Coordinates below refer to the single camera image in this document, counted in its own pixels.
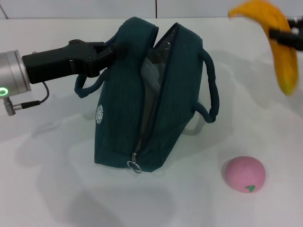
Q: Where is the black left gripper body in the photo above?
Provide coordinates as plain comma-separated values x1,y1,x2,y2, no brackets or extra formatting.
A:
21,39,105,85

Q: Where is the yellow banana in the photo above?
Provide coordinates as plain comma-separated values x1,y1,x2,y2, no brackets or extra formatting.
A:
228,0,299,96

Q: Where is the dark teal fabric lunch bag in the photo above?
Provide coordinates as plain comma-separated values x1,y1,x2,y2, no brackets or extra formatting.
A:
74,16,220,175

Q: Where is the metal zipper pull ring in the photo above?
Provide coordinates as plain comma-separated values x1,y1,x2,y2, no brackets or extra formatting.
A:
127,153,143,175

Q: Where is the pink toy peach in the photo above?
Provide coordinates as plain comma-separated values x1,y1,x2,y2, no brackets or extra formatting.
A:
222,156,266,194

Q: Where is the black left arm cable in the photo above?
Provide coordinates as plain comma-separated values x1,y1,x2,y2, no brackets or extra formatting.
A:
13,81,50,110

